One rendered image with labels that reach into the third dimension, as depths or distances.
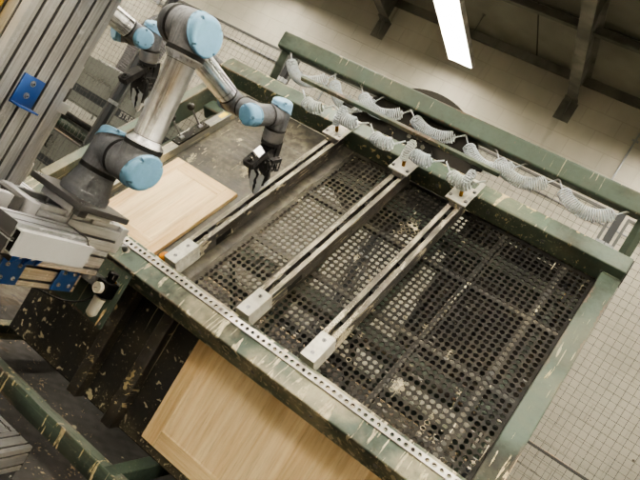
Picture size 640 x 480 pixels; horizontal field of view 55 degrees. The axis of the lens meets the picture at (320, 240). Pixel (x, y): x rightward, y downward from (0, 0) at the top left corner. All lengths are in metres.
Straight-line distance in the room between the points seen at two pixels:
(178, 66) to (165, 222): 0.95
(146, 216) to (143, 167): 0.85
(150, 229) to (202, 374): 0.62
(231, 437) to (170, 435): 0.27
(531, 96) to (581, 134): 0.71
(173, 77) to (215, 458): 1.41
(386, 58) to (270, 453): 6.36
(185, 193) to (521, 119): 5.41
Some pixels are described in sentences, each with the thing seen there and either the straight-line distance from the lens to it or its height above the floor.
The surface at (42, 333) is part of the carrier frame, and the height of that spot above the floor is 0.28.
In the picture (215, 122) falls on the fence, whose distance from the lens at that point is 3.09.
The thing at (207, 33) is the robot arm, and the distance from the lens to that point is 1.81.
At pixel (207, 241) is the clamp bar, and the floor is 1.05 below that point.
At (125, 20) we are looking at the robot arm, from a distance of 2.39.
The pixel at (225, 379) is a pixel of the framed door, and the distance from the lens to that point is 2.45.
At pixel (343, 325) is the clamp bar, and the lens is 2.18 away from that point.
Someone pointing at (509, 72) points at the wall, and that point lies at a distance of 7.78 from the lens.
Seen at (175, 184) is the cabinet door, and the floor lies 1.16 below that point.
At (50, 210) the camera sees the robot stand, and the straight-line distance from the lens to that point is 1.88.
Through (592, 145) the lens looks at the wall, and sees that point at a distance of 7.49.
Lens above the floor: 1.34
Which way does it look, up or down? 1 degrees down
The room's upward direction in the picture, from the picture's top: 31 degrees clockwise
